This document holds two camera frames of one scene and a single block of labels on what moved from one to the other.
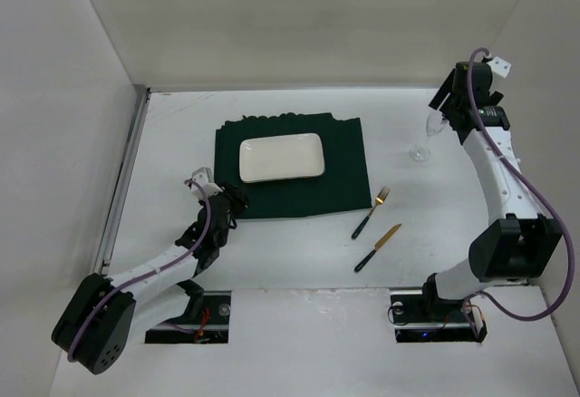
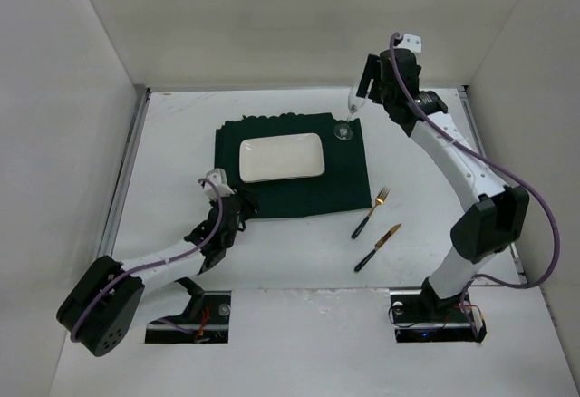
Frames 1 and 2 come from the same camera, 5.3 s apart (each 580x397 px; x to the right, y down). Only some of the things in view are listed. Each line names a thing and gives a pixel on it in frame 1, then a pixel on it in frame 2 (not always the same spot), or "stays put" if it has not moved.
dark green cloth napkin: [343, 187] stays put
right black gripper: [451, 105] → [372, 80]
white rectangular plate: [281, 157] stays put
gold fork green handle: [381, 198] stays put
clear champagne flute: [435, 123] → [344, 131]
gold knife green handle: [380, 244] stays put
